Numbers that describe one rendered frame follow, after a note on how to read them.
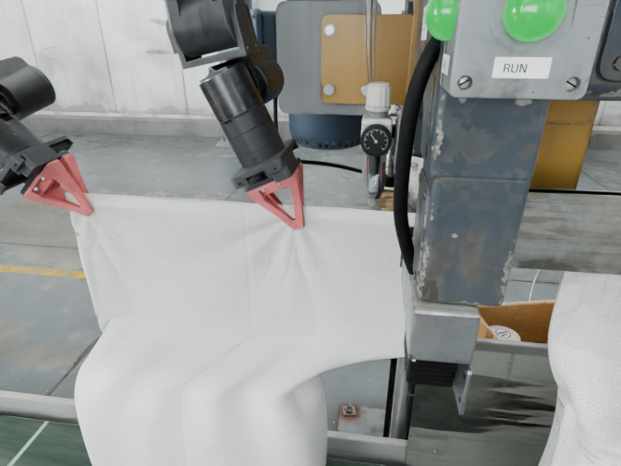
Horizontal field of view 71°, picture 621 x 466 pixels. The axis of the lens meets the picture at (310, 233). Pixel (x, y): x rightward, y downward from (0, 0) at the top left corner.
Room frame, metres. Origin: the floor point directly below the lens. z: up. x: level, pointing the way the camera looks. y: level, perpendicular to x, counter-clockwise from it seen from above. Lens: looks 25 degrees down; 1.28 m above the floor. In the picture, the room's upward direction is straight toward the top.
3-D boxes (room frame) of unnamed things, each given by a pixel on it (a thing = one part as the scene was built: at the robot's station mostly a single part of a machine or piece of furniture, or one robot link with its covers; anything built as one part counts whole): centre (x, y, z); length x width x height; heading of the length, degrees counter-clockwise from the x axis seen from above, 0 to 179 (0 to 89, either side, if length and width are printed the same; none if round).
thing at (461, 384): (0.34, -0.12, 0.98); 0.09 x 0.05 x 0.05; 172
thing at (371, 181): (0.54, -0.08, 1.11); 0.03 x 0.03 x 0.06
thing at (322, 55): (0.72, -0.09, 1.23); 0.28 x 0.07 x 0.16; 82
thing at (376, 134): (0.51, -0.08, 1.16); 0.04 x 0.02 x 0.04; 82
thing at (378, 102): (0.53, -0.08, 1.14); 0.05 x 0.04 x 0.16; 172
